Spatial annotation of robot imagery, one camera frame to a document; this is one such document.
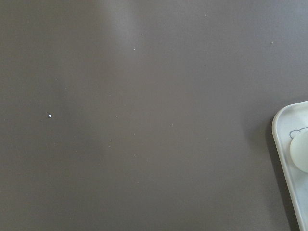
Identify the cream white cup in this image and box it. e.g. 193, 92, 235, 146
290, 131, 308, 173

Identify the beige rabbit tray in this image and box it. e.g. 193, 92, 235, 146
271, 101, 308, 231

